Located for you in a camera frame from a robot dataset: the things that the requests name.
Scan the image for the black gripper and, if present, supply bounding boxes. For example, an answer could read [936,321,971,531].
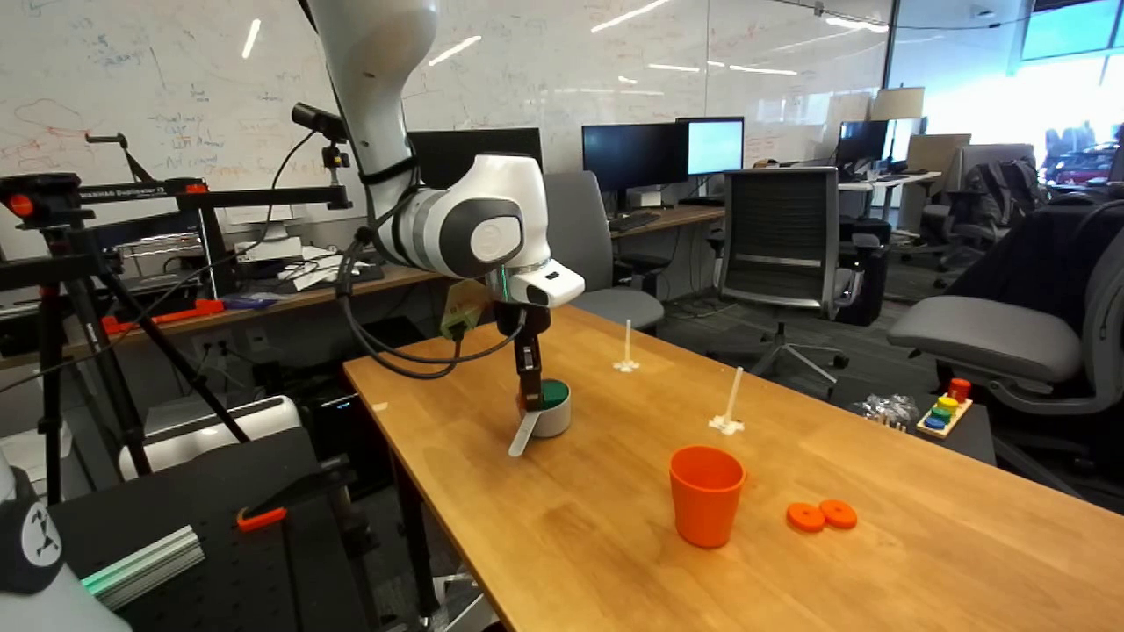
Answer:
[487,298,554,413]

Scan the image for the gray measuring cup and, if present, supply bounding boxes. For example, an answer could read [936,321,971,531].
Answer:
[506,379,575,462]

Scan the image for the clear plastic stand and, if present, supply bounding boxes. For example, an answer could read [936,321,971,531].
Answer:
[611,314,648,379]
[705,364,748,439]

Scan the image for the light gray office chair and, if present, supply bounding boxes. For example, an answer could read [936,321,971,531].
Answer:
[543,163,669,334]

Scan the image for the orange plastic cup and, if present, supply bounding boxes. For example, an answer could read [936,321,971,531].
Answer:
[665,441,748,550]

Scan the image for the black computer monitor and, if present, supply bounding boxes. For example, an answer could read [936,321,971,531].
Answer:
[580,120,685,214]
[403,126,547,193]

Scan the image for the long wooden desk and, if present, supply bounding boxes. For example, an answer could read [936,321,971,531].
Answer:
[63,234,449,361]

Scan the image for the white papers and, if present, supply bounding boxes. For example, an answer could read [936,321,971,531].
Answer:
[234,234,376,295]

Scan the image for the black mesh office chair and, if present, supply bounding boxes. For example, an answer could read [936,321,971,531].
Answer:
[712,161,851,388]

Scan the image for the white lit monitor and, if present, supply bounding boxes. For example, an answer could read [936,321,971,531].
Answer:
[678,111,752,178]

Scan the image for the orange disc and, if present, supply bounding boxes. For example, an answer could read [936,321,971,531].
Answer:
[782,499,830,538]
[815,495,860,531]

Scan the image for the white machine housing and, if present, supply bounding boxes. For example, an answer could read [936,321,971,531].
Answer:
[114,393,307,483]

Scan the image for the clear plastic pieces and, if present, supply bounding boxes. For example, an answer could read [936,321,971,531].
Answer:
[858,388,925,430]

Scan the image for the orange tool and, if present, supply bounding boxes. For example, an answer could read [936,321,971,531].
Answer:
[100,295,230,345]

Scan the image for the colourful toy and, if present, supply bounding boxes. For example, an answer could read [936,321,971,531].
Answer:
[915,375,976,441]

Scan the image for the gray metal bar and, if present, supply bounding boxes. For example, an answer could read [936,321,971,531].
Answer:
[79,520,210,614]

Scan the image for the black tripod orange knobs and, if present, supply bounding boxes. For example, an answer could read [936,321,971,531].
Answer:
[0,167,255,508]

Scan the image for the black draped cloth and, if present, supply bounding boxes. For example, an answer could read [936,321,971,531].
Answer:
[945,201,1124,312]

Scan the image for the tan wrist camera mount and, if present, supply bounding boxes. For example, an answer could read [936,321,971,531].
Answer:
[435,272,495,345]

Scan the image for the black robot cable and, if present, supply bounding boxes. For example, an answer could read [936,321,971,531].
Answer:
[335,226,533,385]

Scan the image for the orange handled clamp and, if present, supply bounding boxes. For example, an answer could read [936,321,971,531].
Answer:
[232,453,357,538]

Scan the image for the black camera on boom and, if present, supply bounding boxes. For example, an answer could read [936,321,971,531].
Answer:
[261,98,362,214]

